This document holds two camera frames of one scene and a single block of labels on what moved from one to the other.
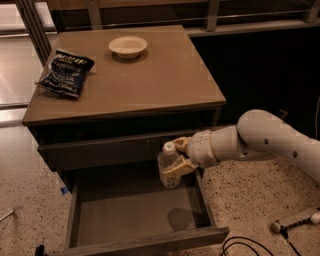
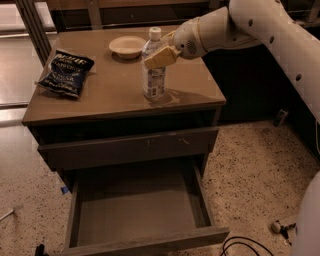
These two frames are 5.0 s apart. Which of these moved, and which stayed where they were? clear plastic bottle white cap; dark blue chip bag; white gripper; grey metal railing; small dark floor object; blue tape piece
Moved: clear plastic bottle white cap; white gripper
Stayed: dark blue chip bag; small dark floor object; grey metal railing; blue tape piece
